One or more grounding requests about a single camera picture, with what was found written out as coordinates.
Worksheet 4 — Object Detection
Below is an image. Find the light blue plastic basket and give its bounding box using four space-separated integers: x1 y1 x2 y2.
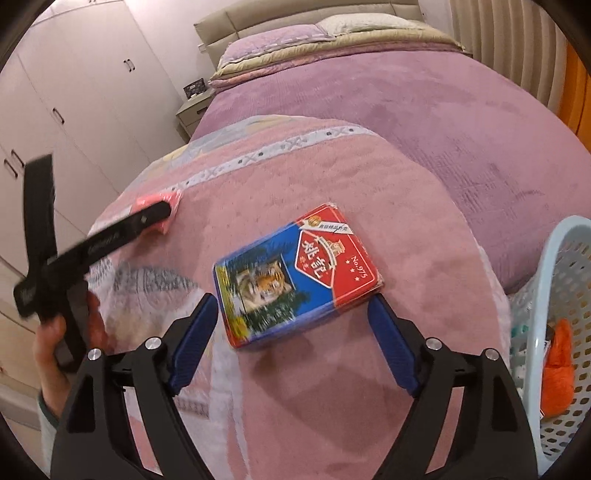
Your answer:
510 216 590 476

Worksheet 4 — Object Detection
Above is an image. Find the orange plastic bag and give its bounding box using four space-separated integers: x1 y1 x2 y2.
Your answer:
541 319 575 419

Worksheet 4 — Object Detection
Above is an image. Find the red blue playing card box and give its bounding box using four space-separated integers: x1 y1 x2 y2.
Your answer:
213 203 384 349

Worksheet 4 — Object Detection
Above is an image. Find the white patterned pillow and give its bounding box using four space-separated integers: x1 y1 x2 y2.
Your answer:
317 13 425 37

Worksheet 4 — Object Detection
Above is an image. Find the pink elephant blanket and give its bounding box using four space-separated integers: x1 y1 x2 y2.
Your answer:
85 114 514 480

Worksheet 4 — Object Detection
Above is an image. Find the white wardrobe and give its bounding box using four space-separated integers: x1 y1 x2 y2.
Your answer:
0 0 187 398

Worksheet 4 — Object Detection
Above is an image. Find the person's left hand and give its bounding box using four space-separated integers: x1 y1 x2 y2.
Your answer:
32 290 110 418

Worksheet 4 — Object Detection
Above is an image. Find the folded beige quilt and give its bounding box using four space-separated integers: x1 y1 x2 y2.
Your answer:
209 27 467 91

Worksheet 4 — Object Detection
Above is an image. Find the beige curtain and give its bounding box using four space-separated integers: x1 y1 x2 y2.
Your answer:
450 0 567 113

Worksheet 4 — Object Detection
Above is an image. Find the purple bedspread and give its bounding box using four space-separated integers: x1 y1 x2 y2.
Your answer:
195 51 590 290

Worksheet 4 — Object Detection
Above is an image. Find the beige padded headboard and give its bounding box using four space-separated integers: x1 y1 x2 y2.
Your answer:
194 0 424 67

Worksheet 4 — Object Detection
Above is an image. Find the beige nightstand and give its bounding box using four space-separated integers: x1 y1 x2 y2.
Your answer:
175 88 214 138

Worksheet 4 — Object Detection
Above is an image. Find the orange curtain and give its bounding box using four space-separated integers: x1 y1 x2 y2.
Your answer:
558 44 591 151

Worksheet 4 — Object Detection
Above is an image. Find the pink clay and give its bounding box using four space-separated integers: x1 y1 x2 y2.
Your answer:
130 190 182 235

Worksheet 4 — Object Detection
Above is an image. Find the small picture frame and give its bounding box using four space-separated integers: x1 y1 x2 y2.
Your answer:
183 78 208 100

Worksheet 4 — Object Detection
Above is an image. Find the purple pillow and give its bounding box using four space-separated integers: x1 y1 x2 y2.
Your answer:
217 24 335 69

